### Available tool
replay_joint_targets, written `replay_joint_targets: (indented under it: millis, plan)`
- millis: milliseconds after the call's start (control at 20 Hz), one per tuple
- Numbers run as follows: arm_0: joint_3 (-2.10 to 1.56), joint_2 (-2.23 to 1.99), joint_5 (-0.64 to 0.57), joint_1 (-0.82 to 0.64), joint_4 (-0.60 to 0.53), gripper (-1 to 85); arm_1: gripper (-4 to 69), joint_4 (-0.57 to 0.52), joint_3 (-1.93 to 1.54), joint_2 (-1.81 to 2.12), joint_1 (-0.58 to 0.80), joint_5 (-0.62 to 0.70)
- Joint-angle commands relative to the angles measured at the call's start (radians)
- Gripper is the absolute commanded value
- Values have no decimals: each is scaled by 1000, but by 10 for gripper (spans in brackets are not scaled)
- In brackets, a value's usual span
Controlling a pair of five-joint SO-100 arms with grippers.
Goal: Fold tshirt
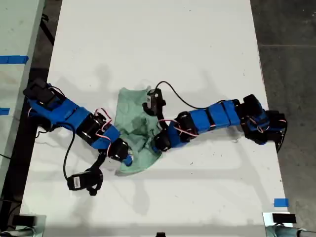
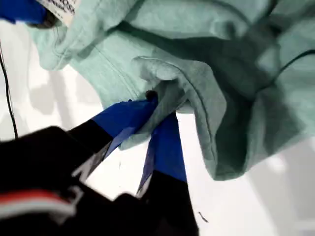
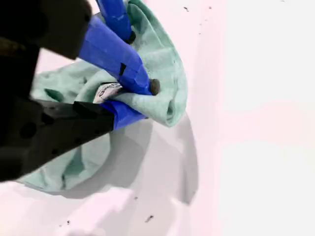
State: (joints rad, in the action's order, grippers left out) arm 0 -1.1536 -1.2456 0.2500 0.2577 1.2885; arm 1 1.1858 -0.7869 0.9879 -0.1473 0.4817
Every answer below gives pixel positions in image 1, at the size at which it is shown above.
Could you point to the small black box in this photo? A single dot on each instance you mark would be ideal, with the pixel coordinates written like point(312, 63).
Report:
point(23, 220)
point(284, 218)

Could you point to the black camera stalk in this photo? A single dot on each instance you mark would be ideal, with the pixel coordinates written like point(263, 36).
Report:
point(163, 121)
point(97, 161)

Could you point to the black stand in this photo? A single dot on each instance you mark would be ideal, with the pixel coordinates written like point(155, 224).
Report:
point(5, 207)

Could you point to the black metal frame legs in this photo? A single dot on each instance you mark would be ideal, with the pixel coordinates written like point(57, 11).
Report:
point(48, 32)

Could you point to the small black block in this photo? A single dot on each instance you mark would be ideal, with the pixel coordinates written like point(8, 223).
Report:
point(160, 235)

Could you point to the square blue tape patch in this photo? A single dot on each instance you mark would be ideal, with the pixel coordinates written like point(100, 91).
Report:
point(281, 202)

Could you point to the short blue tape strip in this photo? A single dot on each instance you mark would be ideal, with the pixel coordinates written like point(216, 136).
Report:
point(4, 111)

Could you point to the pale grey tube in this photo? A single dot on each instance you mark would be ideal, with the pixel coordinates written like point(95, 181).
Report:
point(286, 232)
point(14, 233)

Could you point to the long blue tape strip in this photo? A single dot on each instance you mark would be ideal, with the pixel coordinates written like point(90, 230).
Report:
point(13, 59)

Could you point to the pale green T-shirt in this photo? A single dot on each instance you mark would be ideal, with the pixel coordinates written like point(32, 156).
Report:
point(126, 116)

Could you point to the pale side bench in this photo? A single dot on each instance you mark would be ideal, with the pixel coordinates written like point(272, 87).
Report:
point(14, 24)

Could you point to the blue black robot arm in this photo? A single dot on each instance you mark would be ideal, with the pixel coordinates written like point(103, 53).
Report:
point(66, 111)
point(217, 116)

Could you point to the black camera box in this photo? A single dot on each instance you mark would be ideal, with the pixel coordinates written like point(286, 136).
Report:
point(156, 101)
point(76, 182)

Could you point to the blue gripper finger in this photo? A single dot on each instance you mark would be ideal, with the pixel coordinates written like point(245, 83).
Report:
point(128, 161)
point(155, 149)

